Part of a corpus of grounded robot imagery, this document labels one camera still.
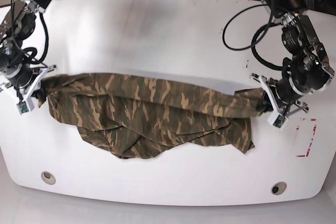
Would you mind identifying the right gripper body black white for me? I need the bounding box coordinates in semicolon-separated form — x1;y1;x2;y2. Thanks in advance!
1;65;57;103

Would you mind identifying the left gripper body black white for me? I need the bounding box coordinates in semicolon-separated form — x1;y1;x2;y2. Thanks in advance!
251;73;309;119

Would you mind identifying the camouflage t-shirt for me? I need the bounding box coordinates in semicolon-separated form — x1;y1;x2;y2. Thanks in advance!
41;73;264;159

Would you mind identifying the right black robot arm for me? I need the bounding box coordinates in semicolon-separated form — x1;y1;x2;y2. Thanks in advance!
1;0;56;114

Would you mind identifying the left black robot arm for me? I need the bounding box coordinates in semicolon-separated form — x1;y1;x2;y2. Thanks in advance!
251;0;334;119

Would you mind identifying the red tape rectangle marking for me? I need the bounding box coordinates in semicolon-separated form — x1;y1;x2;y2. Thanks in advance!
295;119;318;157

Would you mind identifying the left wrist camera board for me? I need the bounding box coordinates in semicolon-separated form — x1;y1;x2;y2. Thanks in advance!
267;113;288;130

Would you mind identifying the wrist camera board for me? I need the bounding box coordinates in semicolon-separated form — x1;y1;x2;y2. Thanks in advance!
267;113;288;130
16;99;35;115

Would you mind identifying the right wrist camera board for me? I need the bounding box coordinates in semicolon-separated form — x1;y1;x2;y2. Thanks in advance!
16;99;35;115

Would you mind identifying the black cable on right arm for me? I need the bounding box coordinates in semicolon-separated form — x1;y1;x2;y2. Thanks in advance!
20;14;50;65

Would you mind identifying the black cable loop on table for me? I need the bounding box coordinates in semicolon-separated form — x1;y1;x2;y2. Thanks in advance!
222;3;289;71

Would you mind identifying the left table cable grommet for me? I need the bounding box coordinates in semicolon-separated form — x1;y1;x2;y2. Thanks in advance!
41;172;56;185

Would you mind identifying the table cable grommet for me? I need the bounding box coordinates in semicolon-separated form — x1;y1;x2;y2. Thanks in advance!
41;172;56;185
271;182;287;195

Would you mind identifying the right table cable grommet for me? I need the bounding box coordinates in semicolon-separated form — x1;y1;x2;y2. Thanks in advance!
271;182;287;195

